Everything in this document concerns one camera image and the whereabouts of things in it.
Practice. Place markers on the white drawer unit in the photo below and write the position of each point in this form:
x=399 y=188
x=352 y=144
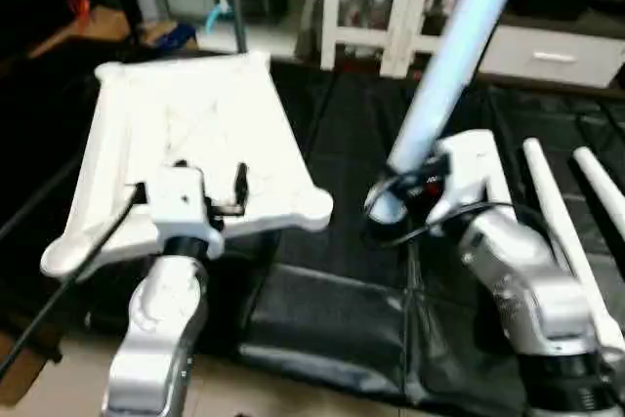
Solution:
x=557 y=56

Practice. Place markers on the white plastic table top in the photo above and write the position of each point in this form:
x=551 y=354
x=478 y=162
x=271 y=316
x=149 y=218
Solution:
x=195 y=114

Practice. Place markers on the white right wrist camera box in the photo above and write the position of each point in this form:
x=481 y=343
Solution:
x=469 y=158

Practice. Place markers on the white glass-door cabinet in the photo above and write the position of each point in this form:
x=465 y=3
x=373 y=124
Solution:
x=405 y=7

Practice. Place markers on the white plastic table leg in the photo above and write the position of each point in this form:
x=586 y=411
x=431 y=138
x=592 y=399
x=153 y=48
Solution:
x=552 y=212
x=459 y=46
x=601 y=187

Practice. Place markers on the blue plastic bag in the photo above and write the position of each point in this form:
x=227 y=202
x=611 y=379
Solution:
x=171 y=36

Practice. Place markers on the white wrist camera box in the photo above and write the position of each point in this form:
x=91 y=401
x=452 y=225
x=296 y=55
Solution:
x=181 y=207
x=469 y=158

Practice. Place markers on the black work mat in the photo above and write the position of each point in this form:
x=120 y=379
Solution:
x=332 y=339

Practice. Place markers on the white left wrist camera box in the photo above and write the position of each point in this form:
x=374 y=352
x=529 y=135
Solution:
x=181 y=207

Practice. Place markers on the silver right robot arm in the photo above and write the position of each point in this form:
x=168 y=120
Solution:
x=527 y=290

